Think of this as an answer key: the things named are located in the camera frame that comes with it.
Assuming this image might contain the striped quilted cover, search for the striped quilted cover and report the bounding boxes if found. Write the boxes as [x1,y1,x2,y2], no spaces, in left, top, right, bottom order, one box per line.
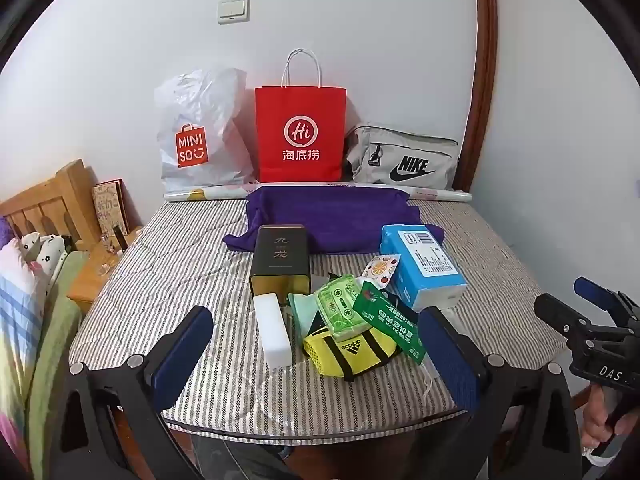
[69,199,568,433]

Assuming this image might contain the person's right hand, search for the person's right hand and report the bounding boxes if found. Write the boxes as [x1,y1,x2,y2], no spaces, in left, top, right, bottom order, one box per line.
[582,385,640,466]

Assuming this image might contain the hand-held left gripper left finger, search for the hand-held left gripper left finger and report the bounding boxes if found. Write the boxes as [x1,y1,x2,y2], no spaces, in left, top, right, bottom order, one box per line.
[52,305,216,480]

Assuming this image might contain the blue tissue pack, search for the blue tissue pack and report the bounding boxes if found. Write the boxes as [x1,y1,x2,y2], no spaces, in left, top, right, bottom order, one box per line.
[380,224,468,312]

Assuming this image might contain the wooden headboard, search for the wooden headboard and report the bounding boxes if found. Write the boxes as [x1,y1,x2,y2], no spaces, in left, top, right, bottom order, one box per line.
[0,159,101,251]

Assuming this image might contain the purple towel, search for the purple towel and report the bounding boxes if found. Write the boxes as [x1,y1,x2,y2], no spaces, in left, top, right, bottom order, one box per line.
[223,186,445,256]

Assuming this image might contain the red paper bag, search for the red paper bag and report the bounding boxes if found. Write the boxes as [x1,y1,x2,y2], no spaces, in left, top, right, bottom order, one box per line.
[255,49,348,184]

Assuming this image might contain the wooden nightstand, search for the wooden nightstand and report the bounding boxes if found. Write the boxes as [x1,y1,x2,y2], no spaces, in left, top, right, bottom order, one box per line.
[67,227,146,313]

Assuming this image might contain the green wet wipe packet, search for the green wet wipe packet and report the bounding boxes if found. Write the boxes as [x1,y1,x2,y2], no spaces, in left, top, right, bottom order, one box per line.
[312,274,373,336]

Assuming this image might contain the fruit print packet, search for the fruit print packet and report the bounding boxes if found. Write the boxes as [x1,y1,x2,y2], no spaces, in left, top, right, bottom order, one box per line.
[359,254,402,288]

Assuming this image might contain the grey fabric bag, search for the grey fabric bag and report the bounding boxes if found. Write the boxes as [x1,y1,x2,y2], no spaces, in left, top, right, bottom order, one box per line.
[344,122,460,187]

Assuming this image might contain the white plastic shopping bag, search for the white plastic shopping bag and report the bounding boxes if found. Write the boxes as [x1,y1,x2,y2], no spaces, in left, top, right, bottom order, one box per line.
[154,66,258,187]

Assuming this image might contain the green blanket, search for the green blanket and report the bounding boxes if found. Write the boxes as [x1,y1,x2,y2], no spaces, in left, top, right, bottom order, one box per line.
[25,252,83,461]

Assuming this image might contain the yellow zip pouch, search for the yellow zip pouch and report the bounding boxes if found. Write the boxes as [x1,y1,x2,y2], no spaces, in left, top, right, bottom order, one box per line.
[302,325,401,383]

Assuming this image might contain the white patterned paper roll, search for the white patterned paper roll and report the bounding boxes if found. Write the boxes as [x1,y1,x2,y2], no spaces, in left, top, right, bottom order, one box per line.
[163,180,473,204]

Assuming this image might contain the white light switch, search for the white light switch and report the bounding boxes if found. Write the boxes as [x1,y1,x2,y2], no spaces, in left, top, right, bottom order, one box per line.
[217,0,250,23]

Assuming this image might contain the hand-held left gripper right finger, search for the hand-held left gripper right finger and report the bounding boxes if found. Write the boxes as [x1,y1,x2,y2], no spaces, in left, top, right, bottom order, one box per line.
[417,306,583,480]

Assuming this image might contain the green snack packet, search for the green snack packet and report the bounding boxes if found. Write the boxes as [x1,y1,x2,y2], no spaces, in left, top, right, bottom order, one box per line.
[352,281,427,365]

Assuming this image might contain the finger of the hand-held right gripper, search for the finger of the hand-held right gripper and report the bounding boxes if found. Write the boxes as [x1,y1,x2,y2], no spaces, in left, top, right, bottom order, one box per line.
[533,293,593,346]
[573,276,640,318]

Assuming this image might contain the white floral plush pillow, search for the white floral plush pillow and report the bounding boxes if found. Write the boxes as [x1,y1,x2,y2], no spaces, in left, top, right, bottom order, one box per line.
[19,231,71,291]

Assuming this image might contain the person's dark trousers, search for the person's dark trousers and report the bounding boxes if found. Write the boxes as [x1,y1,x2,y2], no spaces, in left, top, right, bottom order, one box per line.
[192,435,281,480]

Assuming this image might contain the framed picture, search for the framed picture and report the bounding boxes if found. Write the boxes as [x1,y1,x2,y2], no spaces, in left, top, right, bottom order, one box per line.
[91,180,132,241]

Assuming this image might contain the dark tin box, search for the dark tin box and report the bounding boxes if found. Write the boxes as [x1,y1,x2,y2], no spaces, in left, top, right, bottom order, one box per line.
[249,225,312,306]

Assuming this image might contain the teal fabric item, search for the teal fabric item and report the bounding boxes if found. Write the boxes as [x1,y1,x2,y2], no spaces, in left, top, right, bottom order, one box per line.
[286,294,321,336]

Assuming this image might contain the white foam block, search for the white foam block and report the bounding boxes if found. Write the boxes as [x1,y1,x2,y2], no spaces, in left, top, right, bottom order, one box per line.
[253,292,292,370]

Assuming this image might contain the colourful plaid bedding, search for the colourful plaid bedding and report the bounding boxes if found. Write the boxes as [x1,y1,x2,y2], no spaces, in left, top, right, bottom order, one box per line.
[0,240,48,441]

